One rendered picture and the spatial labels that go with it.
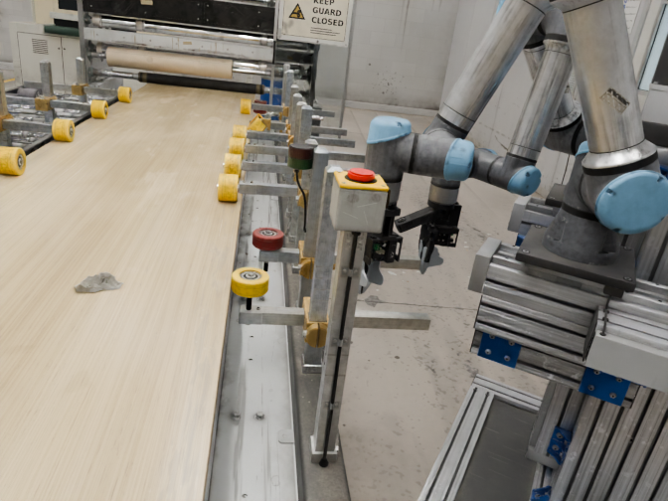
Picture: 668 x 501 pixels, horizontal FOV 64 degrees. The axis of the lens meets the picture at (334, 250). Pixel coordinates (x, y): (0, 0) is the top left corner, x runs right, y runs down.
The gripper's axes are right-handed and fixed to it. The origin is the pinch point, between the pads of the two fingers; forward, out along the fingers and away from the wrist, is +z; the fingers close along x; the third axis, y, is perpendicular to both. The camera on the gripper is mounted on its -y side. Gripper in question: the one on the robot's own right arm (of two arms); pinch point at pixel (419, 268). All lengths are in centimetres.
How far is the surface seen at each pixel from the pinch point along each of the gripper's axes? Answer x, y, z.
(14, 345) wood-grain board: -53, -82, -7
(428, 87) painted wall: 863, 258, 31
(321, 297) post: -30.8, -31.2, -6.4
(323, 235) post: -30.8, -32.3, -20.6
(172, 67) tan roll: 251, -105, -20
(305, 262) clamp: -8.3, -32.8, -3.9
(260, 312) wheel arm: -26, -43, 0
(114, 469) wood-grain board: -78, -61, -7
